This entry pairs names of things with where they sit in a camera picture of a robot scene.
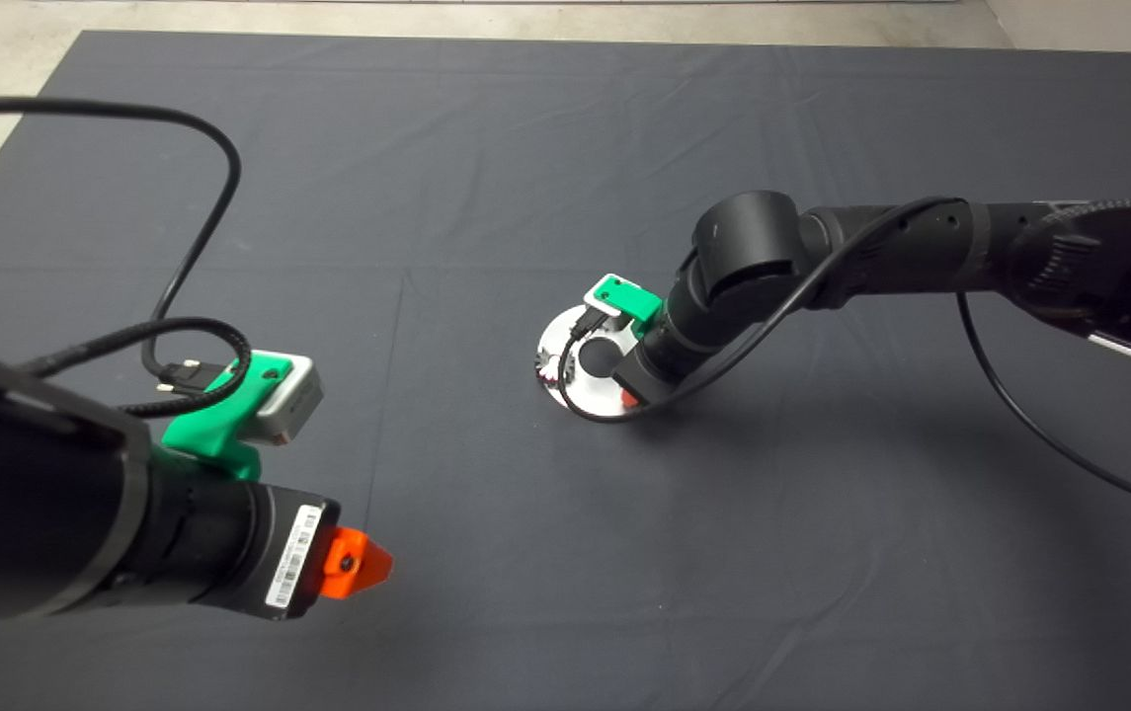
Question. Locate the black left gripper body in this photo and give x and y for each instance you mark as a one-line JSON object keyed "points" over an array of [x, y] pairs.
{"points": [[293, 558]]}

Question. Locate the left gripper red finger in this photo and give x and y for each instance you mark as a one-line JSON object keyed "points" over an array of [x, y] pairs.
{"points": [[358, 565]]}

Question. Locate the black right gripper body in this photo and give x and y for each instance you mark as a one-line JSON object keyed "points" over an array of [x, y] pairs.
{"points": [[654, 380]]}

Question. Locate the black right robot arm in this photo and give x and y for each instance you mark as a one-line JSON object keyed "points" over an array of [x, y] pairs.
{"points": [[921, 247]]}

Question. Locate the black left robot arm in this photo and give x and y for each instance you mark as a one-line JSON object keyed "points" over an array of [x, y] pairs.
{"points": [[32, 494]]}

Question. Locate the small steel bevel gear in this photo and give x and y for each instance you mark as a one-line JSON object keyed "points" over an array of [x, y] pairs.
{"points": [[547, 367]]}

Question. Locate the round metal plate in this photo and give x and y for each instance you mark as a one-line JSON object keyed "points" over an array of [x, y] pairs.
{"points": [[587, 397]]}

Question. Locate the dark grey table cloth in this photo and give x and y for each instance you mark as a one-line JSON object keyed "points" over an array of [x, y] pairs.
{"points": [[525, 148]]}

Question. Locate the green right camera mount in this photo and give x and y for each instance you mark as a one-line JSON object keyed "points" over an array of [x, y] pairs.
{"points": [[634, 299]]}

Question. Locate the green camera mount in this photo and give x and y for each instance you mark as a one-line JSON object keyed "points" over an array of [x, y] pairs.
{"points": [[634, 299], [209, 434]]}

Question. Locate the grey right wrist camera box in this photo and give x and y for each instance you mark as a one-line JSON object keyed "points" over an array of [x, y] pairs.
{"points": [[600, 301]]}

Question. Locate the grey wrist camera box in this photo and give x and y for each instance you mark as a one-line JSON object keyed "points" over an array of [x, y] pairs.
{"points": [[600, 301], [290, 400]]}

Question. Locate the green left camera mount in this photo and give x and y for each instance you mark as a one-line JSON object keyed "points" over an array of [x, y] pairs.
{"points": [[209, 434]]}

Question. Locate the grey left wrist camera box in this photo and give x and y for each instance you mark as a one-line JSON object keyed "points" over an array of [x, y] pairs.
{"points": [[290, 400]]}

